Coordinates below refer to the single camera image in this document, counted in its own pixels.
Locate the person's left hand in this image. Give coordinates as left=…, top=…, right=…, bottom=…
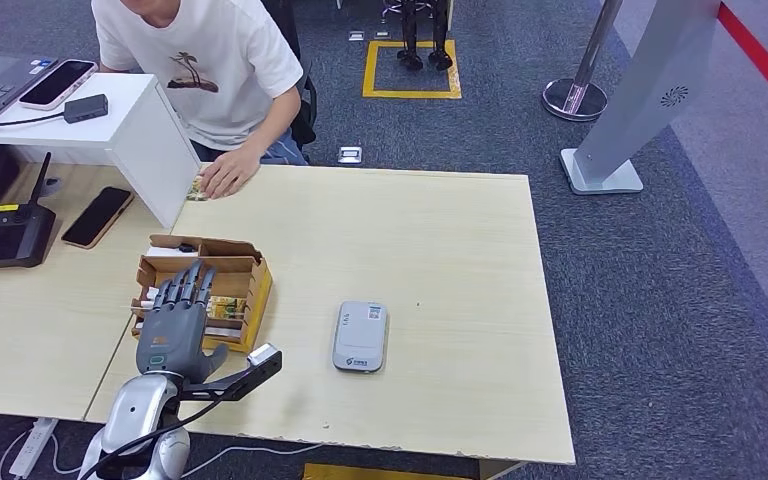
left=198, top=146, right=263, bottom=200

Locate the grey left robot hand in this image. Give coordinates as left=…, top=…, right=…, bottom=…
left=135, top=259, right=231, bottom=387

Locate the yellow green key card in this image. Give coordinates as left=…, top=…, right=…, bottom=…
left=208, top=296, right=248, bottom=321

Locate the person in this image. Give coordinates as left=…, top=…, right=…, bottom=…
left=91, top=0, right=319, bottom=200

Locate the grey card reader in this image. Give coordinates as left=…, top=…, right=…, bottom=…
left=331, top=301, right=389, bottom=374

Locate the cardboard organizer box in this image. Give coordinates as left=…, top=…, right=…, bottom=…
left=130, top=233, right=275, bottom=354

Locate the white counter shelf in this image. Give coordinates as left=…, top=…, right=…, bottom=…
left=0, top=72, right=203, bottom=230

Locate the smartphone with orange case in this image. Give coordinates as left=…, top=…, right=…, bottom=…
left=61, top=186, right=136, bottom=250

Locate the light wooden table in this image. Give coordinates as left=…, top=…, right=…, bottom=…
left=0, top=162, right=180, bottom=422
left=85, top=163, right=577, bottom=466

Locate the black office chair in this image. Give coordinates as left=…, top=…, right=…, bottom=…
left=261, top=0, right=319, bottom=150

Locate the black adapter hub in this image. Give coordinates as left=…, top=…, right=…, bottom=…
left=63, top=93, right=110, bottom=125

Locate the yellow floor tape square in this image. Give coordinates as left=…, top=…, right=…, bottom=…
left=362, top=39, right=463, bottom=101

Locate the white power strip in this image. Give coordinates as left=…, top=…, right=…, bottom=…
left=8, top=417, right=61, bottom=480

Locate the smartphone with pink case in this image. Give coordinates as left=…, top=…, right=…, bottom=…
left=18, top=59, right=99, bottom=112

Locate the black remote controller with antenna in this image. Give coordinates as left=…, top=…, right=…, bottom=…
left=0, top=152, right=59, bottom=273

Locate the black humanoid robot leg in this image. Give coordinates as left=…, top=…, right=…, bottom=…
left=397, top=0, right=425, bottom=74
left=428, top=0, right=455, bottom=73

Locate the grey kiosk stand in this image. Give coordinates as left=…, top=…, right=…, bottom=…
left=559, top=0, right=723, bottom=197

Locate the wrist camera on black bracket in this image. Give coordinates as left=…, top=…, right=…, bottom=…
left=180, top=343, right=285, bottom=404

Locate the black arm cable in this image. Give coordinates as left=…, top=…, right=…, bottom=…
left=77, top=397, right=226, bottom=480

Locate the white cable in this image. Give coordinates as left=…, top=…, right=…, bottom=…
left=49, top=433, right=327, bottom=478

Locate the black hub cable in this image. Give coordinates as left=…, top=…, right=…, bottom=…
left=0, top=111, right=67, bottom=128

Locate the chrome stanchion post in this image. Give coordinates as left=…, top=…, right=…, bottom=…
left=541, top=0, right=624, bottom=124

